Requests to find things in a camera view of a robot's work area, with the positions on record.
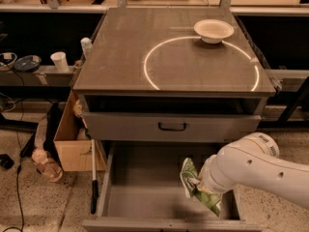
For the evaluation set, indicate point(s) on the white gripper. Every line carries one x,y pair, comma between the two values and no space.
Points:
207,179

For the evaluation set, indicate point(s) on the green jalapeno chip bag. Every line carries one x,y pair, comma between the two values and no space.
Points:
193,188

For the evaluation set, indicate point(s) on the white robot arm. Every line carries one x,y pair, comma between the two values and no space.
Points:
253,161

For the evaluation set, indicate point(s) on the open grey middle drawer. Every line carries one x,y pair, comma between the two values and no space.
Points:
142,192

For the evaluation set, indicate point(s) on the grey top drawer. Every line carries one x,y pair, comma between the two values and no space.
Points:
143,127

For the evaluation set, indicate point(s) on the grey drawer cabinet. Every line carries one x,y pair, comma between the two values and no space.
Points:
150,60

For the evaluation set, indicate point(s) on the white paper bowl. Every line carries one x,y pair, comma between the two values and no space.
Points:
213,31

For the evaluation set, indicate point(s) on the cardboard box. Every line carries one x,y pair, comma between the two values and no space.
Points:
72,142

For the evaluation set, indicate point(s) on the clear plastic bottle on floor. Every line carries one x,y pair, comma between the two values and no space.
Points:
46,165

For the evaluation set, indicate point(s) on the white plastic bottle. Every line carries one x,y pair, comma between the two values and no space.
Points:
86,45

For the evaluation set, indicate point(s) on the white paper cup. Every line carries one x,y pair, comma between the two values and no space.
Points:
60,61

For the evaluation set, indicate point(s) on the low grey shelf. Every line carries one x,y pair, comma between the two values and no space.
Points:
43,76

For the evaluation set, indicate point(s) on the dark plate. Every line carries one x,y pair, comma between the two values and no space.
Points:
27,64

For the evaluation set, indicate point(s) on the white bowl on shelf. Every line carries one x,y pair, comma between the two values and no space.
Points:
7,60

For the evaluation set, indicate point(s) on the black drawer handle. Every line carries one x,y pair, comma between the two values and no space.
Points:
172,127

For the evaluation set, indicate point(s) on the white black-handled stick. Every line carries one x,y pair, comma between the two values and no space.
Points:
94,198

